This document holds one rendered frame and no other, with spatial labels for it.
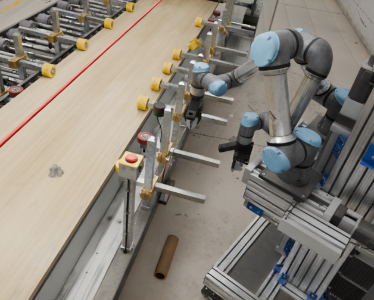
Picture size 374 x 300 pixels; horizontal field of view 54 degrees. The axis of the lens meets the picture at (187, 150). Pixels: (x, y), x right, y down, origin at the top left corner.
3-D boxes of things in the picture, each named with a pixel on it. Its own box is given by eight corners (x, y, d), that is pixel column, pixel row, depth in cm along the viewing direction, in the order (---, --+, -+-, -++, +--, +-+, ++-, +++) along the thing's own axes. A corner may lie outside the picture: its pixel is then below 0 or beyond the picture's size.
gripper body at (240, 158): (247, 166, 186) (252, 147, 178) (230, 162, 187) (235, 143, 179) (249, 157, 192) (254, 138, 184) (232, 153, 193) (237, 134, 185)
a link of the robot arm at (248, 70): (309, 19, 141) (232, 69, 182) (292, 22, 135) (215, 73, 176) (321, 47, 141) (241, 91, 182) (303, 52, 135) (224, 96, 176)
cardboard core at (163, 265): (179, 236, 249) (166, 274, 226) (177, 244, 254) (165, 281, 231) (168, 233, 250) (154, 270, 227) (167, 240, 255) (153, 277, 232)
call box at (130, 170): (142, 171, 138) (143, 155, 134) (136, 183, 133) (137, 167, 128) (125, 166, 139) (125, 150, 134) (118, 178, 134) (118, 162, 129)
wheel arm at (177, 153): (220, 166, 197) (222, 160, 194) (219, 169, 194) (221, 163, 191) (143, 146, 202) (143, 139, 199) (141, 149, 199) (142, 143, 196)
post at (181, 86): (176, 150, 225) (186, 81, 196) (174, 154, 223) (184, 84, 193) (170, 149, 226) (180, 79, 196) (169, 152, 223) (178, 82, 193)
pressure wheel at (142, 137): (153, 149, 204) (154, 133, 197) (148, 158, 198) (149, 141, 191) (139, 145, 205) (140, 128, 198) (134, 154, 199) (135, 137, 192)
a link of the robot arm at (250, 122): (264, 117, 172) (250, 121, 168) (258, 136, 179) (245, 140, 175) (252, 108, 177) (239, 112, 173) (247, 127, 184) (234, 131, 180)
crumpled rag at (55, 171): (63, 178, 164) (63, 174, 162) (47, 178, 162) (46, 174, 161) (65, 165, 170) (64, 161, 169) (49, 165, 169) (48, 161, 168)
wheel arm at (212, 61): (242, 69, 268) (243, 64, 266) (242, 71, 265) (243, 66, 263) (177, 54, 274) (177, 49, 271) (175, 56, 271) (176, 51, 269)
